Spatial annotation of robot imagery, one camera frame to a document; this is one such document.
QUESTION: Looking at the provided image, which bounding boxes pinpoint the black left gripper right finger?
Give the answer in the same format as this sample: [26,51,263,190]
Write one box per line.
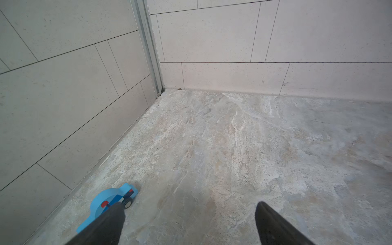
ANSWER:
[255,201,314,245]

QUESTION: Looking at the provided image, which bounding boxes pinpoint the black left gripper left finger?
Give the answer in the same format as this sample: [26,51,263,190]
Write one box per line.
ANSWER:
[66,203,126,245]

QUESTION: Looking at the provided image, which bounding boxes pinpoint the blue toy car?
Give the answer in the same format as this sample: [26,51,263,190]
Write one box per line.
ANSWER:
[77,183,138,233]

